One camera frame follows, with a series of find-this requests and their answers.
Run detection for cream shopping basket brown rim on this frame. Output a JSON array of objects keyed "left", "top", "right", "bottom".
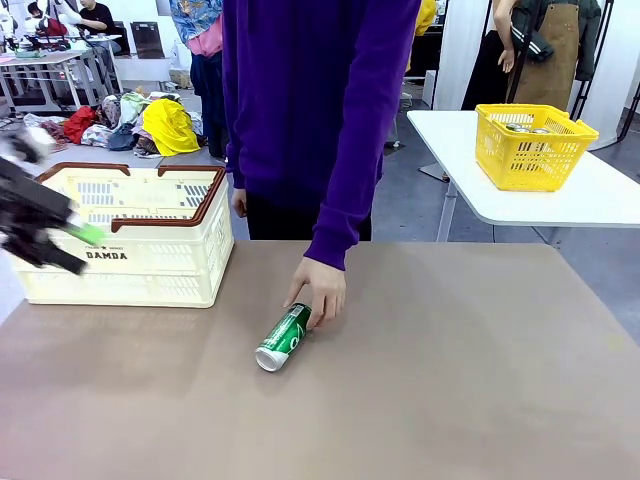
[{"left": 9, "top": 162, "right": 235, "bottom": 309}]

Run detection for seated person in black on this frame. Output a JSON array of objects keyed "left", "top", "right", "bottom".
[{"left": 77, "top": 0, "right": 124, "bottom": 56}]

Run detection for black background chair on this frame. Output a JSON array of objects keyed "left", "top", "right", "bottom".
[{"left": 130, "top": 21, "right": 166, "bottom": 60}]

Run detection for navy hanging trousers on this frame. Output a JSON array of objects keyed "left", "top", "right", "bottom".
[{"left": 190, "top": 52, "right": 230, "bottom": 159}]

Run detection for black hanging garment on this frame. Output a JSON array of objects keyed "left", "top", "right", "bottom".
[{"left": 459, "top": 29, "right": 521, "bottom": 112}]

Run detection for brown apron on mannequin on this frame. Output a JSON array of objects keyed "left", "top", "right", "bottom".
[{"left": 507, "top": 2, "right": 581, "bottom": 112}]

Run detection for person's left hand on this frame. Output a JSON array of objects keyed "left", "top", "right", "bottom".
[{"left": 282, "top": 257, "right": 348, "bottom": 332}]

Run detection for pile of mixed clothes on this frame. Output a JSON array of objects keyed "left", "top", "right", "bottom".
[{"left": 22, "top": 89, "right": 209, "bottom": 159}]

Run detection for green drink can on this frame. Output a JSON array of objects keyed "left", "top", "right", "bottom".
[{"left": 254, "top": 302, "right": 314, "bottom": 374}]

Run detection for white side table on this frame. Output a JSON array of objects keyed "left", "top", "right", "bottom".
[{"left": 407, "top": 109, "right": 640, "bottom": 244}]

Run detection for person's right hand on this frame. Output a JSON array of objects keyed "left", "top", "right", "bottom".
[{"left": 230, "top": 187, "right": 250, "bottom": 219}]

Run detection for pink hanging garment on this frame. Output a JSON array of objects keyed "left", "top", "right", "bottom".
[{"left": 187, "top": 22, "right": 224, "bottom": 57}]

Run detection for yellow hanging jacket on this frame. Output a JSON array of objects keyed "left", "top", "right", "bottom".
[{"left": 407, "top": 0, "right": 439, "bottom": 71}]

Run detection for yellow plastic basket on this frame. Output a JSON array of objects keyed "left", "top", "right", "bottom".
[{"left": 474, "top": 103, "right": 600, "bottom": 193}]

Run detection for dark jacket white stripes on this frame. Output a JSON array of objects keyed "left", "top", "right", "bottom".
[{"left": 509, "top": 0, "right": 604, "bottom": 81}]

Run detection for grey metal work table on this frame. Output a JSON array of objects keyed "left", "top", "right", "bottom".
[{"left": 0, "top": 34, "right": 124, "bottom": 114}]

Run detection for person's right forearm purple sleeve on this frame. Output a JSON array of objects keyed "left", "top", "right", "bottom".
[{"left": 225, "top": 144, "right": 249, "bottom": 191}]

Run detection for background white robot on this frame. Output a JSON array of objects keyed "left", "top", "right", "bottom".
[{"left": 0, "top": 0, "right": 84, "bottom": 51}]

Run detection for person in purple sweater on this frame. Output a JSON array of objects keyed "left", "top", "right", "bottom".
[{"left": 222, "top": 0, "right": 422, "bottom": 242}]

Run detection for red garment in pile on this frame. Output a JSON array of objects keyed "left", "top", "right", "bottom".
[{"left": 63, "top": 105, "right": 99, "bottom": 145}]

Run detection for blue floral hanging shirt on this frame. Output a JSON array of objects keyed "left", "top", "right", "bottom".
[{"left": 168, "top": 0, "right": 224, "bottom": 54}]

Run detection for yellow garment in pile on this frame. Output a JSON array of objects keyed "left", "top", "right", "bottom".
[{"left": 142, "top": 98, "right": 201, "bottom": 157}]

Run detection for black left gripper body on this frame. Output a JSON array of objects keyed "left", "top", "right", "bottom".
[{"left": 0, "top": 155, "right": 80, "bottom": 237}]

